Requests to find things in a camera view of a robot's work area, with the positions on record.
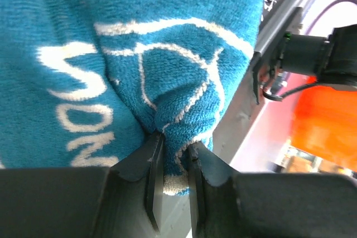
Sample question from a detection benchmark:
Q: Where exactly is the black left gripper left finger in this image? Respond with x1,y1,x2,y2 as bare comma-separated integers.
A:
1,133,164,237

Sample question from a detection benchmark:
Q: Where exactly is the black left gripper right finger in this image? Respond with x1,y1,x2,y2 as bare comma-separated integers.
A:
188,142,356,237

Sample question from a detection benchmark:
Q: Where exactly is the teal Doraemon towel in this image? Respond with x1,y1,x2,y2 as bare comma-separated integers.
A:
1,0,263,195

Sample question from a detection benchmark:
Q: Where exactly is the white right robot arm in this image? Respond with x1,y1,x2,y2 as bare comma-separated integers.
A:
252,7,356,103

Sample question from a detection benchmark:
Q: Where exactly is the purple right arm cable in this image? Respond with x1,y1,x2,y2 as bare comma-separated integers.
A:
305,0,357,37

